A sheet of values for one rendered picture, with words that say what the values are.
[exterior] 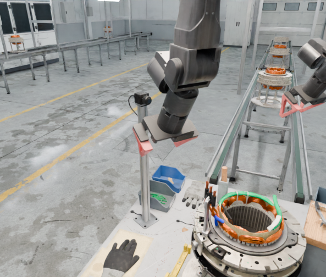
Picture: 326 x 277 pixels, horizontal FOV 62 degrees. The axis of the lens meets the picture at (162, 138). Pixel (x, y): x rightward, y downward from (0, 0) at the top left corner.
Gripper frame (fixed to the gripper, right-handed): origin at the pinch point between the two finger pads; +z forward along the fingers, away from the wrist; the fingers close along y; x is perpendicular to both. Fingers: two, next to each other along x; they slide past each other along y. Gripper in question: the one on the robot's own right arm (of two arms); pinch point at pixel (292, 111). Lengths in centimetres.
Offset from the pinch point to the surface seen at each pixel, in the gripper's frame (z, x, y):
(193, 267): 53, 24, 33
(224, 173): 15.4, 6.5, 25.5
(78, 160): 243, -150, 22
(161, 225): 68, 2, 31
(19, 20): 441, -782, 2
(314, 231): 17.1, 33.1, 7.0
